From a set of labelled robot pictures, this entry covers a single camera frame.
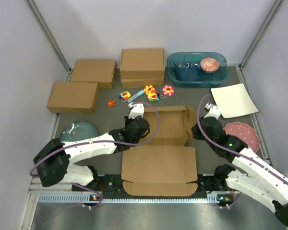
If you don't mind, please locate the blue flower plush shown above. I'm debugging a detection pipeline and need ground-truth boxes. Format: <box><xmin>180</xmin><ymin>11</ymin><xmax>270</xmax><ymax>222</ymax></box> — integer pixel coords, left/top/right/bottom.
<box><xmin>119</xmin><ymin>91</ymin><xmax>131</xmax><ymax>101</ymax></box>

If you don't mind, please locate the red patterned bowl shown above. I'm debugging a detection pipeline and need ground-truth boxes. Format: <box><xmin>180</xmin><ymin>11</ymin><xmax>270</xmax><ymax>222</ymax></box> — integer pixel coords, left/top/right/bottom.
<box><xmin>200</xmin><ymin>57</ymin><xmax>220</xmax><ymax>74</ymax></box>

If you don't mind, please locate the orange flower plush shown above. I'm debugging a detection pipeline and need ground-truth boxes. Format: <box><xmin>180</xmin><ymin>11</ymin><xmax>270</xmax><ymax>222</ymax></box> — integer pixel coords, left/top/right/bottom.
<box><xmin>144</xmin><ymin>85</ymin><xmax>155</xmax><ymax>95</ymax></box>

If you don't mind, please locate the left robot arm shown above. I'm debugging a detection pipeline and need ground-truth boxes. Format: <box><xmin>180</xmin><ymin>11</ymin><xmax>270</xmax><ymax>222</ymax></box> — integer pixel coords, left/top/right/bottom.
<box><xmin>34</xmin><ymin>116</ymin><xmax>150</xmax><ymax>190</ymax></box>

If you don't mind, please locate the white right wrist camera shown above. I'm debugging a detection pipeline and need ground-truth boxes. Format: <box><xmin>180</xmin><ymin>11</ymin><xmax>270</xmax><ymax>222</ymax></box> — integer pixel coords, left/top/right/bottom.
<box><xmin>204</xmin><ymin>103</ymin><xmax>221</xmax><ymax>120</ymax></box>

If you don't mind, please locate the orange glitter leaf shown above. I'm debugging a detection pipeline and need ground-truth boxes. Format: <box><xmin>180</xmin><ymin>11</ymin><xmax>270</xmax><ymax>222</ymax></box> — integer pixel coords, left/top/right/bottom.
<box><xmin>108</xmin><ymin>100</ymin><xmax>115</xmax><ymax>107</ymax></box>

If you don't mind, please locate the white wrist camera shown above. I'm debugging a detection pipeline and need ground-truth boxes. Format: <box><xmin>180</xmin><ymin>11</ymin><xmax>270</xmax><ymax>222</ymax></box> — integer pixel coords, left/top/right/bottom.
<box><xmin>128</xmin><ymin>102</ymin><xmax>144</xmax><ymax>119</ymax></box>
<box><xmin>204</xmin><ymin>103</ymin><xmax>221</xmax><ymax>120</ymax></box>

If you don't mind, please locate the pink dotted plate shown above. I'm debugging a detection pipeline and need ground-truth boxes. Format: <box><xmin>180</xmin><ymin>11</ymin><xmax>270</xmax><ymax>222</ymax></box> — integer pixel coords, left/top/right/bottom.
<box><xmin>223</xmin><ymin>122</ymin><xmax>261</xmax><ymax>153</ymax></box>

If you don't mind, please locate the blue patterned bowl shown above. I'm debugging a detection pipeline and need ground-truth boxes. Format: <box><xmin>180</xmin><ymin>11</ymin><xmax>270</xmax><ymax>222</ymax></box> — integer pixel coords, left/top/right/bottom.
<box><xmin>174</xmin><ymin>62</ymin><xmax>203</xmax><ymax>81</ymax></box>

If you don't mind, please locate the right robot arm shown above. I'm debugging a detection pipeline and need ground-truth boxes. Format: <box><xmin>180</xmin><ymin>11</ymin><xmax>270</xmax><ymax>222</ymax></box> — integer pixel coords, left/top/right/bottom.
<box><xmin>192</xmin><ymin>116</ymin><xmax>288</xmax><ymax>228</ymax></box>

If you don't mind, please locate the light blue tube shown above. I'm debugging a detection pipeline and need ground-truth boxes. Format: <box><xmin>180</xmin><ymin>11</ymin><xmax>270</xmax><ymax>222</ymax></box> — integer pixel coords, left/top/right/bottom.
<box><xmin>127</xmin><ymin>90</ymin><xmax>144</xmax><ymax>103</ymax></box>

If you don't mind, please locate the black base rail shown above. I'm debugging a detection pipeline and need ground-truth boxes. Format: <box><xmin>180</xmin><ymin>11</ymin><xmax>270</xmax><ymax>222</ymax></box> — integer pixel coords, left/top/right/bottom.
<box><xmin>72</xmin><ymin>173</ymin><xmax>233</xmax><ymax>199</ymax></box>

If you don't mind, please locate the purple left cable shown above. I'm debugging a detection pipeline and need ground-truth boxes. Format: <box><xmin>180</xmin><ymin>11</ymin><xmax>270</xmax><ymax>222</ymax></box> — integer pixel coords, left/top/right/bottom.
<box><xmin>30</xmin><ymin>102</ymin><xmax>160</xmax><ymax>208</ymax></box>

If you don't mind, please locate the rainbow flower plush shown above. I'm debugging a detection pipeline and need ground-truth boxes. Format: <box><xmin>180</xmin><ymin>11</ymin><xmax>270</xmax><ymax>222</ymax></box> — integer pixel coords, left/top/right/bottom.
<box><xmin>147</xmin><ymin>91</ymin><xmax>167</xmax><ymax>103</ymax></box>

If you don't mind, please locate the folded cardboard box front left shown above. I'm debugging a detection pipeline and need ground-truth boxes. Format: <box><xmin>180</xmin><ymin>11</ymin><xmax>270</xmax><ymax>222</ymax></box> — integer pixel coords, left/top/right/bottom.
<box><xmin>47</xmin><ymin>81</ymin><xmax>99</xmax><ymax>114</ymax></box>

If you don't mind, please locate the blue round plate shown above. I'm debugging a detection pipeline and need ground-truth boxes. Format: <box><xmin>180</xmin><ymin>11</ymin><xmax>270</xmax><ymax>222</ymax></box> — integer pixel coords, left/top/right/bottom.
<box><xmin>60</xmin><ymin>121</ymin><xmax>99</xmax><ymax>142</ymax></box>

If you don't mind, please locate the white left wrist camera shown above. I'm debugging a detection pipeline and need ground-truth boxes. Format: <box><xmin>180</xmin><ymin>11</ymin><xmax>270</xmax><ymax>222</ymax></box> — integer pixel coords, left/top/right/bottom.
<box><xmin>128</xmin><ymin>102</ymin><xmax>144</xmax><ymax>119</ymax></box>

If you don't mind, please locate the white square plate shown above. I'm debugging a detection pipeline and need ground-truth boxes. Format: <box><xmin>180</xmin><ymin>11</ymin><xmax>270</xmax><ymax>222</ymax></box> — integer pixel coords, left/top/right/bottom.
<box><xmin>211</xmin><ymin>83</ymin><xmax>259</xmax><ymax>119</ymax></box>

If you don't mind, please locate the brown cardboard box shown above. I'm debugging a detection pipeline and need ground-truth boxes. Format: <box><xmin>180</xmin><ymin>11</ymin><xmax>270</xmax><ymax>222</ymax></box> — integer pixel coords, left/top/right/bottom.
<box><xmin>121</xmin><ymin>105</ymin><xmax>198</xmax><ymax>197</ymax></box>

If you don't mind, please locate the pink flower plush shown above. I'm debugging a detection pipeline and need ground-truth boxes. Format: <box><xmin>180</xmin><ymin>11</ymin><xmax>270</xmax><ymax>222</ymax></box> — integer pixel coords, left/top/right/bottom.
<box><xmin>162</xmin><ymin>85</ymin><xmax>175</xmax><ymax>96</ymax></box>

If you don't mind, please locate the folded cardboard box back left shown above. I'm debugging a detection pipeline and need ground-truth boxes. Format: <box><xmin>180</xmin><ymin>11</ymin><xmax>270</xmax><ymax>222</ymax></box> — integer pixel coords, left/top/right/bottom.
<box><xmin>70</xmin><ymin>59</ymin><xmax>117</xmax><ymax>89</ymax></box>

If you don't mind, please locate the stacked cardboard box top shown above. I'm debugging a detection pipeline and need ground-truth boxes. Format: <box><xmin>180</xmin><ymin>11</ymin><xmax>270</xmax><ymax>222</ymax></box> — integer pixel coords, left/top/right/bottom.
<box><xmin>120</xmin><ymin>48</ymin><xmax>165</xmax><ymax>80</ymax></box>

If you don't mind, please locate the teal plastic bin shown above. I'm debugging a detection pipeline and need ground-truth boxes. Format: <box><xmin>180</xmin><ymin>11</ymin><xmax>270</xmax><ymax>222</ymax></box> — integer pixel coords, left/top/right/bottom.
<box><xmin>166</xmin><ymin>52</ymin><xmax>230</xmax><ymax>88</ymax></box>

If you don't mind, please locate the folded cardboard box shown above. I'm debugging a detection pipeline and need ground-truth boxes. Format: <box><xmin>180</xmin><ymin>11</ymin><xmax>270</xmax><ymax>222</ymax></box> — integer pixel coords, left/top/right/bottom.
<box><xmin>70</xmin><ymin>59</ymin><xmax>117</xmax><ymax>89</ymax></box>
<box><xmin>47</xmin><ymin>81</ymin><xmax>99</xmax><ymax>114</ymax></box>

